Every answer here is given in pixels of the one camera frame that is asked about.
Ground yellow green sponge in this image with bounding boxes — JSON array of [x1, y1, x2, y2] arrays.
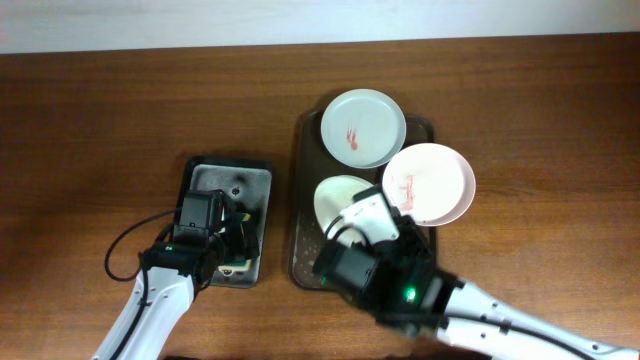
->
[[218, 213, 253, 276]]

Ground pink plate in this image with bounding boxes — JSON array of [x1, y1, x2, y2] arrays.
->
[[382, 143, 476, 227]]

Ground cream white plate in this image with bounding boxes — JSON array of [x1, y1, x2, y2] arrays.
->
[[313, 175, 373, 245]]

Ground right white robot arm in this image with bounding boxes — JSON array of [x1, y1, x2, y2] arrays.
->
[[339, 187, 639, 359]]

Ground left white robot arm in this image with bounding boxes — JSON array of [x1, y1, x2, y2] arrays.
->
[[93, 193, 261, 359]]

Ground small black metal tray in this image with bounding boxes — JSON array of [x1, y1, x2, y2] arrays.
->
[[178, 156, 272, 288]]

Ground brown plastic serving tray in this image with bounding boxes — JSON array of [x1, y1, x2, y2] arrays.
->
[[288, 109, 440, 292]]

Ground light green dirty plate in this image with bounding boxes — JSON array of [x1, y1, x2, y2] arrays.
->
[[320, 89, 407, 169]]

